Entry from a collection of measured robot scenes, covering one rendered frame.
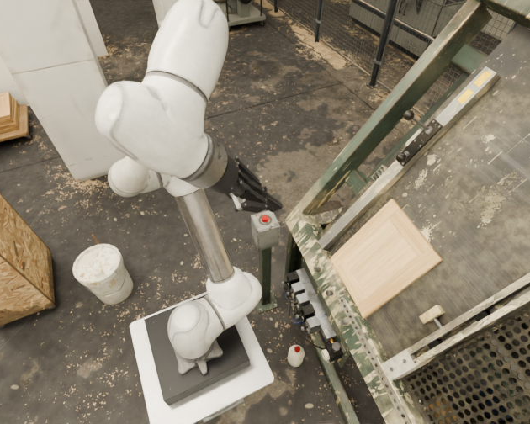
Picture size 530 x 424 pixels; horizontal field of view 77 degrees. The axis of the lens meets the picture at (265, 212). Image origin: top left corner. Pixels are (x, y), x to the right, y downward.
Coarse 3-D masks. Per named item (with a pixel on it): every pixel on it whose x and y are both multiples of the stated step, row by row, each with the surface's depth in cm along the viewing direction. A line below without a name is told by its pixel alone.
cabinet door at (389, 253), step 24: (384, 216) 138; (360, 240) 146; (384, 240) 137; (408, 240) 128; (336, 264) 155; (360, 264) 144; (384, 264) 135; (408, 264) 127; (432, 264) 120; (360, 288) 142; (384, 288) 133; (360, 312) 141
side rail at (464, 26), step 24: (456, 24) 123; (480, 24) 124; (432, 48) 129; (456, 48) 128; (408, 72) 136; (432, 72) 133; (408, 96) 138; (384, 120) 144; (360, 144) 150; (336, 168) 159; (312, 192) 169; (336, 192) 171
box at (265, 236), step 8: (256, 216) 169; (272, 216) 169; (256, 224) 166; (272, 224) 166; (256, 232) 168; (264, 232) 165; (272, 232) 168; (256, 240) 173; (264, 240) 170; (272, 240) 173; (264, 248) 176
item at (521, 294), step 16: (512, 288) 96; (528, 288) 96; (480, 304) 102; (496, 304) 101; (512, 304) 95; (528, 304) 96; (464, 320) 104; (480, 320) 101; (496, 320) 98; (432, 336) 111; (448, 336) 111; (464, 336) 104; (400, 352) 119; (416, 352) 118; (432, 352) 110; (384, 368) 123; (400, 368) 118; (416, 368) 120
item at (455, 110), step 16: (496, 80) 113; (480, 96) 117; (448, 112) 121; (464, 112) 120; (448, 128) 124; (432, 144) 128; (416, 160) 132; (384, 176) 139; (400, 176) 136; (368, 192) 144; (384, 192) 141; (352, 208) 149; (368, 208) 147; (336, 224) 155; (352, 224) 152; (320, 240) 162; (336, 240) 158
